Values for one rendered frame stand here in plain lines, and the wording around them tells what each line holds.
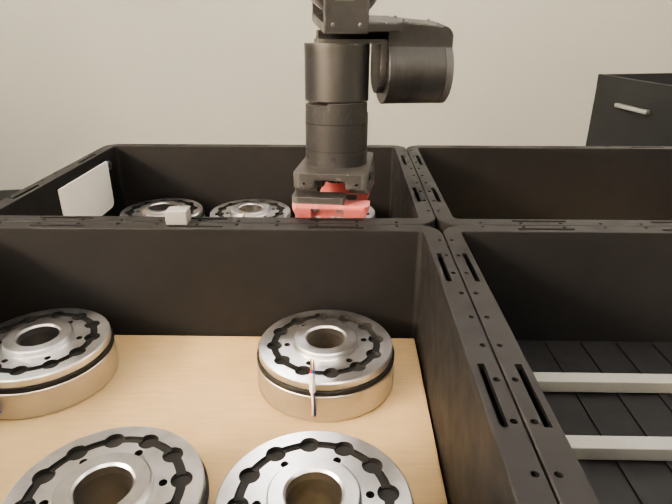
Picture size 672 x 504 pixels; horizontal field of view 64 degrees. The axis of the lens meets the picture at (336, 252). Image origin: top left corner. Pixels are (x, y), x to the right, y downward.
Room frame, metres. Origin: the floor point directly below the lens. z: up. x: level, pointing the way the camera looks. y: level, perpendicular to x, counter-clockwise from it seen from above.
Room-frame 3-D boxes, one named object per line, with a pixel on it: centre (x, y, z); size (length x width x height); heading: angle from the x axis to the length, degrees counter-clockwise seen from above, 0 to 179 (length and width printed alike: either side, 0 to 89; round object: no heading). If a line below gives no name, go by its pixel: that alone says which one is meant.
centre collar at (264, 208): (0.65, 0.11, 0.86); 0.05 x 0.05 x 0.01
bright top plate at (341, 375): (0.35, 0.01, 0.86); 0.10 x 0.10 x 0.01
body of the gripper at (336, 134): (0.50, 0.00, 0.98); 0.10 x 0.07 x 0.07; 174
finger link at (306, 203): (0.48, 0.00, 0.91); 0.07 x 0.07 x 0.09; 84
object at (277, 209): (0.65, 0.11, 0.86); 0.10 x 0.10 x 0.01
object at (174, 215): (0.42, 0.13, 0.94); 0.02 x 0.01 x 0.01; 89
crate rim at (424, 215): (0.57, 0.11, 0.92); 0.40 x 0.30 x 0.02; 89
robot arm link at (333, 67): (0.50, -0.01, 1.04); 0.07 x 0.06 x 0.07; 99
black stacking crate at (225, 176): (0.57, 0.11, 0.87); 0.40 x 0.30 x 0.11; 89
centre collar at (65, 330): (0.35, 0.23, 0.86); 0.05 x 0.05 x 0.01
